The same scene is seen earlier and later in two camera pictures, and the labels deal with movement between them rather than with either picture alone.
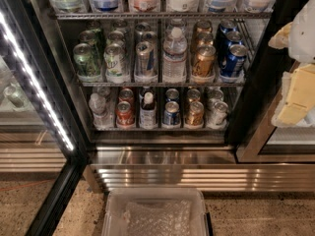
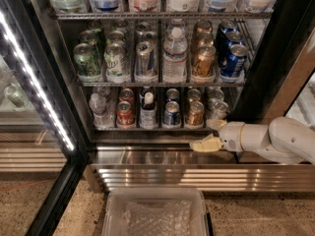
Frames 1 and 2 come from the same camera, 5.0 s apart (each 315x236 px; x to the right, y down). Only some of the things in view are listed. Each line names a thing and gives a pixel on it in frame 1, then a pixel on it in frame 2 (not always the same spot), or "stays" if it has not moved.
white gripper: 303,36 → 230,136
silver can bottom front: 220,113 stays
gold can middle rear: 204,26 stays
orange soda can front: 196,113 stays
